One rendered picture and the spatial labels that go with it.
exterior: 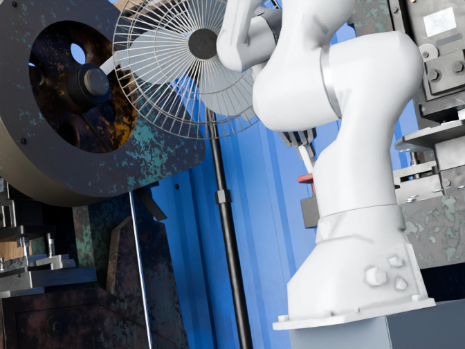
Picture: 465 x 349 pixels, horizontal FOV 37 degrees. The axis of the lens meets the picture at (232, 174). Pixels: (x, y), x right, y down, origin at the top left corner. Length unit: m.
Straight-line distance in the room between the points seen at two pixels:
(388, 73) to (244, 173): 2.52
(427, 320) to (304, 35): 0.43
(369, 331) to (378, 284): 0.06
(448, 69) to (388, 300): 0.88
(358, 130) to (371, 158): 0.04
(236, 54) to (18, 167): 1.12
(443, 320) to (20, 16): 1.91
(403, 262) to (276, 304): 2.44
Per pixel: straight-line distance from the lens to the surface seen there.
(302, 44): 1.03
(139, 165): 2.67
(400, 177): 1.82
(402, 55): 0.98
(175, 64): 2.27
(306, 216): 1.66
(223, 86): 2.29
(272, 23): 1.54
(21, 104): 2.40
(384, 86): 0.98
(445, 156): 1.61
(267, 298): 3.40
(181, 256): 3.67
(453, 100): 1.74
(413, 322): 0.92
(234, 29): 1.46
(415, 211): 1.57
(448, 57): 1.71
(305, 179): 1.66
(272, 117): 1.03
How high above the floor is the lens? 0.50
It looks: 10 degrees up
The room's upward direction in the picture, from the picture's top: 9 degrees counter-clockwise
